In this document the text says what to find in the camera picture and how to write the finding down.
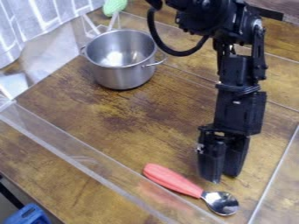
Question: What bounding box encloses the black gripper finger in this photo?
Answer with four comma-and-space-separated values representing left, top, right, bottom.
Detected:
223, 136, 250, 177
198, 140, 227, 184

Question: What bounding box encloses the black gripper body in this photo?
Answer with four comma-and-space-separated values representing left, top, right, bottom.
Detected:
199, 84, 267, 144

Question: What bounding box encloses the pink handled metal spoon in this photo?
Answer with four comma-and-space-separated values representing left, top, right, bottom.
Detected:
143, 164, 239, 216

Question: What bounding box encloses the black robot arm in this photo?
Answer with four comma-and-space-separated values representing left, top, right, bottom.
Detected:
146, 0, 267, 183

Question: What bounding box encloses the clear acrylic barrier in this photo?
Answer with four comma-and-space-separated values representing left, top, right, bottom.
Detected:
0, 101, 224, 224

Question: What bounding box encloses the black bar on table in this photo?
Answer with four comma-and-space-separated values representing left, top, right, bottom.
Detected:
252, 6, 284, 21

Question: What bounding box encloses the stainless steel pot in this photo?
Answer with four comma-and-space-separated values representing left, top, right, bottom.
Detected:
80, 29, 167, 90

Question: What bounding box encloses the green textured object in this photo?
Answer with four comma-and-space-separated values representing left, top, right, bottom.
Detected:
103, 0, 127, 17

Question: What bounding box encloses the blue plastic crate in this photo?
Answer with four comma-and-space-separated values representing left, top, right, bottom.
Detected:
3, 203, 52, 224

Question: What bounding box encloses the white patterned curtain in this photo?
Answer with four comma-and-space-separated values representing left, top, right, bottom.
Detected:
0, 0, 106, 69

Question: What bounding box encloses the black cable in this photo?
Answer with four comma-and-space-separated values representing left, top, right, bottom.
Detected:
146, 7, 211, 58

